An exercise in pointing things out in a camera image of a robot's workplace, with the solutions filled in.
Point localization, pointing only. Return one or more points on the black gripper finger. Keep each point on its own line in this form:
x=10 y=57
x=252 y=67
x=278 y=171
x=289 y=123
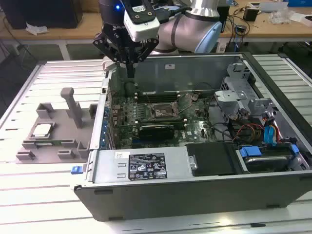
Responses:
x=104 y=44
x=148 y=48

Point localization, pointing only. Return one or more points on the grey case corner latch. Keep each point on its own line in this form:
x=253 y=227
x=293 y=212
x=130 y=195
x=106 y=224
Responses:
x=107 y=65

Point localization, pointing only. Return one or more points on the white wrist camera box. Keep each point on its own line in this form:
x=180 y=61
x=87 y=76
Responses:
x=141 y=24

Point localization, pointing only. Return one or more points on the clear plastic bag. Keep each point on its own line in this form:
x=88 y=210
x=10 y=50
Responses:
x=280 y=17

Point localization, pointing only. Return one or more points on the grey flat device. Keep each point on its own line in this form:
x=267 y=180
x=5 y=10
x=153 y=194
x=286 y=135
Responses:
x=264 y=7

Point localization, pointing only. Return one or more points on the grey power supply with label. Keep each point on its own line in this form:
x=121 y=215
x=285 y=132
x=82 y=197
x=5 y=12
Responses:
x=109 y=168

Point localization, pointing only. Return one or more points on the black computer tower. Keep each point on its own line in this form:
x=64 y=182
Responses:
x=225 y=19

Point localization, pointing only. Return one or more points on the black cylinder component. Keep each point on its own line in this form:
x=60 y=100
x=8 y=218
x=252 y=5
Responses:
x=129 y=89

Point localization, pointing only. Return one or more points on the hard disk in blue carrier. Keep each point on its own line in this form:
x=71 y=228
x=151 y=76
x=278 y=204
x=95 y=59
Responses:
x=265 y=162

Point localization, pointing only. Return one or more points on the small black adapter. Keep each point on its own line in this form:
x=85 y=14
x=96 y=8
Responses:
x=241 y=28

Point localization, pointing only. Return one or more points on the black graphics card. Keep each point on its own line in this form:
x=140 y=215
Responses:
x=156 y=132

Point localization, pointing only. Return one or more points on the silver CPU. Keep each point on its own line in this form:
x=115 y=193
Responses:
x=42 y=130

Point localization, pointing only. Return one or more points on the black RAM slot row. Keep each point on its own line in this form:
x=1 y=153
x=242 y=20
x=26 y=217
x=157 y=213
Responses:
x=158 y=96
x=158 y=121

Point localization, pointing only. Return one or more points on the black disk bay plate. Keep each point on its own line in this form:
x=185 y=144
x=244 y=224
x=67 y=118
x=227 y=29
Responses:
x=209 y=158

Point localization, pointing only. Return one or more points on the long wooden desk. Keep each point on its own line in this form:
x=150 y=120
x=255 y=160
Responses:
x=73 y=34

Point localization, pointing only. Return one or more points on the open grey PC case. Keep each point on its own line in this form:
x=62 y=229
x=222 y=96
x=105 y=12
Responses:
x=170 y=200

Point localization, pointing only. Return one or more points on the small black box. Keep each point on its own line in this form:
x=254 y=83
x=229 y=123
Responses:
x=250 y=14

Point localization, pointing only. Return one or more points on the metal drive cage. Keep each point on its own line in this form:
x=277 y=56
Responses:
x=234 y=96

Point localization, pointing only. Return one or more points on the grey parts rack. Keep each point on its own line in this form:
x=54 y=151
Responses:
x=61 y=126

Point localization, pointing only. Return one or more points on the white flat box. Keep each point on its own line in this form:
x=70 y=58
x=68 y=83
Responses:
x=304 y=20

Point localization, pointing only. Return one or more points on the blue expansion slot clip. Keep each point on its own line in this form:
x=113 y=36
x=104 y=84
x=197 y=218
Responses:
x=105 y=126
x=107 y=111
x=104 y=134
x=102 y=143

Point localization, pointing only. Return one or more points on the large black box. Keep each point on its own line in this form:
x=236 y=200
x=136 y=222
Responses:
x=48 y=12

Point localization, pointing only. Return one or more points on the blue case latch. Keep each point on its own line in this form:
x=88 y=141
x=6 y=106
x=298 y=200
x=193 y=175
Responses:
x=76 y=169

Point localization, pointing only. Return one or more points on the CPU socket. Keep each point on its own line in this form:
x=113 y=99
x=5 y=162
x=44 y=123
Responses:
x=162 y=111

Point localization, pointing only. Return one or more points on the green motherboard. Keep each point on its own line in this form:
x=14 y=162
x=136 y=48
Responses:
x=195 y=126

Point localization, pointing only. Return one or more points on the crumpled white paper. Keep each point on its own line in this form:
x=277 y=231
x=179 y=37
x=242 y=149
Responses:
x=36 y=28

